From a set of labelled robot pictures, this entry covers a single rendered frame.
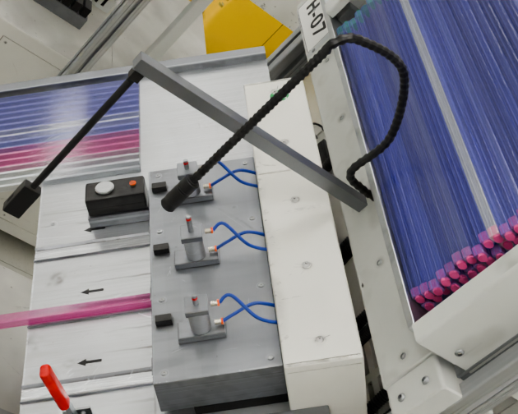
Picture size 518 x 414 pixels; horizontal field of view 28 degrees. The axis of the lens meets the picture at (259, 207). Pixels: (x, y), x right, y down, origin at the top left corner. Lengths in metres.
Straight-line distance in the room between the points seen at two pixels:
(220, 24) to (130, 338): 3.32
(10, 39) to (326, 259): 1.48
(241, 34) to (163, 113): 2.98
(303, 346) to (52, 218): 0.46
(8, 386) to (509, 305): 0.97
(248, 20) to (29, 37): 2.09
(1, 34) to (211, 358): 1.52
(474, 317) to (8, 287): 1.06
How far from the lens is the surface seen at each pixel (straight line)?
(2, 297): 1.83
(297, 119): 1.32
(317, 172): 1.15
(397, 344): 1.05
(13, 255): 2.91
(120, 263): 1.28
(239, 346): 1.08
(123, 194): 1.30
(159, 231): 1.22
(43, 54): 2.49
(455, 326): 0.97
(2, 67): 2.52
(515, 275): 0.94
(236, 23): 4.44
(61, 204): 1.39
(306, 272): 1.11
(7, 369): 1.74
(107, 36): 2.42
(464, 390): 1.01
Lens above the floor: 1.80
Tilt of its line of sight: 27 degrees down
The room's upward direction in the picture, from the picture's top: 47 degrees clockwise
